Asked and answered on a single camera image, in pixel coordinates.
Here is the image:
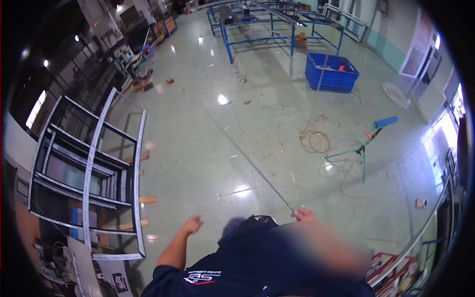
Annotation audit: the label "person's right hand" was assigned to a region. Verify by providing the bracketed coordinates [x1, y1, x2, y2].
[291, 209, 318, 223]

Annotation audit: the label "green stand with blue roller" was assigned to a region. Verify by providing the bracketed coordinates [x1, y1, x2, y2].
[321, 116, 399, 185]

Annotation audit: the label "blue plastic crate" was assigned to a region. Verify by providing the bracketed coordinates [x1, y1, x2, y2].
[305, 52, 360, 94]

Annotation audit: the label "white floor fan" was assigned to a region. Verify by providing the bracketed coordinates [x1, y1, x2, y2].
[382, 82, 411, 110]

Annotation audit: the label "person's left hand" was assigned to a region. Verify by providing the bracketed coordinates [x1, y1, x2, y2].
[181, 215, 205, 235]

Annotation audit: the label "blue trolley with cartons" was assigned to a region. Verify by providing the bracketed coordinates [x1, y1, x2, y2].
[153, 16, 178, 38]

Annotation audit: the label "long thin metal strip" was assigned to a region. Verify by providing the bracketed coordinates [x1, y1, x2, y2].
[202, 107, 295, 213]

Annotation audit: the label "red metal rack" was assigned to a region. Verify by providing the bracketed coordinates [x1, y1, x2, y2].
[367, 252, 417, 297]

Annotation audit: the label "white window frames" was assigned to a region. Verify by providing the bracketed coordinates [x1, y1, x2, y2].
[322, 3, 370, 43]

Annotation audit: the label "coiled tan hose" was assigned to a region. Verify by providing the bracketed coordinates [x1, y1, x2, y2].
[298, 113, 366, 199]

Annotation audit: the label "person's body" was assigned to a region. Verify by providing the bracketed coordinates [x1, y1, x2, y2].
[141, 219, 375, 297]

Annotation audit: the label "person's legs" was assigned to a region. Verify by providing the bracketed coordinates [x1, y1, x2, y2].
[222, 215, 280, 238]

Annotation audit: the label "long aluminium profile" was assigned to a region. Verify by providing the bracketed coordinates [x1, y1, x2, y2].
[370, 177, 451, 288]

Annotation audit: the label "blue metal workbench frame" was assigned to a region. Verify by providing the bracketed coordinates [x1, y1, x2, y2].
[206, 0, 346, 64]

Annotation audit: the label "stack of window frames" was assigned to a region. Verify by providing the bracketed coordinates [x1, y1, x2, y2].
[28, 87, 147, 260]

